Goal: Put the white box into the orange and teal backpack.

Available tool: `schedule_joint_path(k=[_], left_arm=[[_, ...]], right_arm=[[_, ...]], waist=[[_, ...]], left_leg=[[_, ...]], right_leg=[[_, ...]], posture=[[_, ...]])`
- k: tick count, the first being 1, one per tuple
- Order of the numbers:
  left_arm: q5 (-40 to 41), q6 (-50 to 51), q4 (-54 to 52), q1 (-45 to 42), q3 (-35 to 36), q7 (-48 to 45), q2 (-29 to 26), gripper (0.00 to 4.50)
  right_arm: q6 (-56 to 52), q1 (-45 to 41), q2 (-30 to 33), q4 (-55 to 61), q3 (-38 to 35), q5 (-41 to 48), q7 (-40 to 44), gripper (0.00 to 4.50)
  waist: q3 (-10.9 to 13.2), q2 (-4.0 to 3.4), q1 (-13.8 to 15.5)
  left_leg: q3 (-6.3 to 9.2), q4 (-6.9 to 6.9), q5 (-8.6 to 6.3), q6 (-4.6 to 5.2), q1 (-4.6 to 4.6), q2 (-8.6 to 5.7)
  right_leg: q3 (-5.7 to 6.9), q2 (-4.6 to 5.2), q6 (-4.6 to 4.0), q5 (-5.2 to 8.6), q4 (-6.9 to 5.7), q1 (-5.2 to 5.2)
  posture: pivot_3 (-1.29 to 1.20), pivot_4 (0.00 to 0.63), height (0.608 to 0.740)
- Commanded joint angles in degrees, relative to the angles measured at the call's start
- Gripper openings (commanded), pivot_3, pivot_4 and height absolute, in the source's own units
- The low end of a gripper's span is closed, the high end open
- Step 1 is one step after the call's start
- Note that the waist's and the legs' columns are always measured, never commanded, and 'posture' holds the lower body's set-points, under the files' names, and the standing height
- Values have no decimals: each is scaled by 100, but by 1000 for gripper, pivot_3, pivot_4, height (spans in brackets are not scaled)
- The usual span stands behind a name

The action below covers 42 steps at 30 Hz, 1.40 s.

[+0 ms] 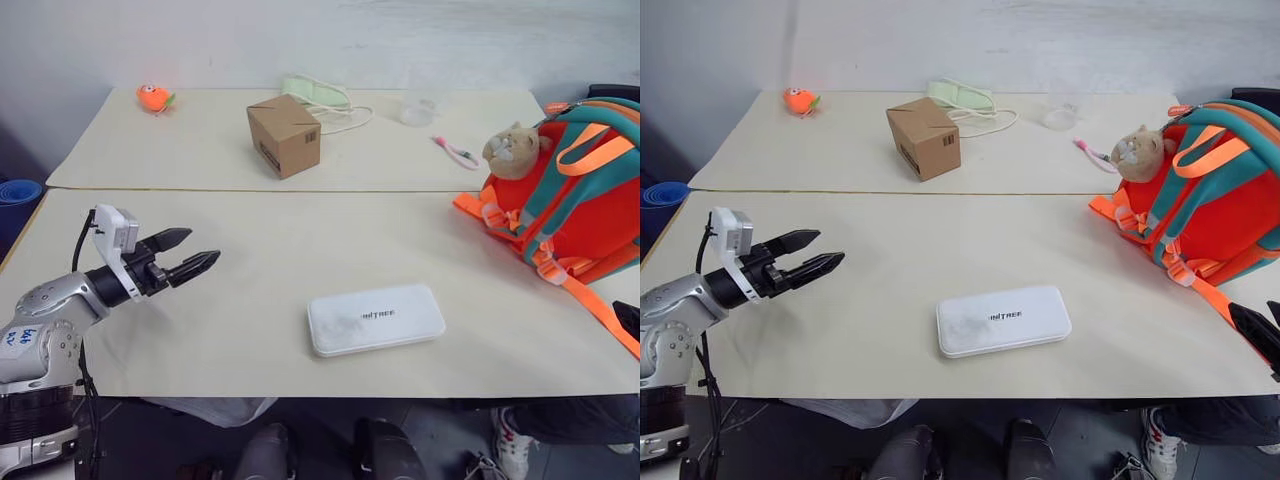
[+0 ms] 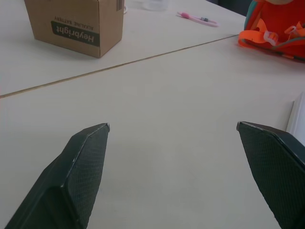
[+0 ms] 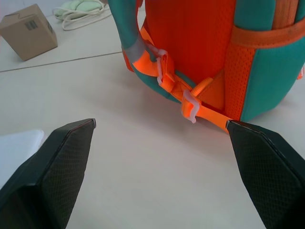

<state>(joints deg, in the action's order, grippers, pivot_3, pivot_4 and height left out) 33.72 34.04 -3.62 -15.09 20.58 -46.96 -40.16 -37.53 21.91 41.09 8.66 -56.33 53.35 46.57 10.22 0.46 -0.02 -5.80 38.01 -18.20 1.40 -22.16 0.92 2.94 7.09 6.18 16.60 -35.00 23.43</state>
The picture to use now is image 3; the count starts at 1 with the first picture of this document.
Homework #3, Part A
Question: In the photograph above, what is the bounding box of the white sheet of paper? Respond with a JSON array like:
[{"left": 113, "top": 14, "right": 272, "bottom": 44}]
[{"left": 0, "top": 129, "right": 45, "bottom": 169}]

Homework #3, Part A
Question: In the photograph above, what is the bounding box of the brown cardboard box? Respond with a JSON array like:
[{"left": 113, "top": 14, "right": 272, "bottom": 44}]
[{"left": 0, "top": 3, "right": 59, "bottom": 62}]

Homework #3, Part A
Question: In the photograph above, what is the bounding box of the orange and teal backpack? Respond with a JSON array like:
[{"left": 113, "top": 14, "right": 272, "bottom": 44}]
[{"left": 107, "top": 0, "right": 305, "bottom": 135}]

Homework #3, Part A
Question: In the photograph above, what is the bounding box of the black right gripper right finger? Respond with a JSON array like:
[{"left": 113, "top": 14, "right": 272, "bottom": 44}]
[{"left": 225, "top": 120, "right": 305, "bottom": 229}]

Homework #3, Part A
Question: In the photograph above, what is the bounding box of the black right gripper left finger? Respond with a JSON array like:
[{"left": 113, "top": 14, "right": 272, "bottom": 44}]
[{"left": 0, "top": 118, "right": 97, "bottom": 229}]

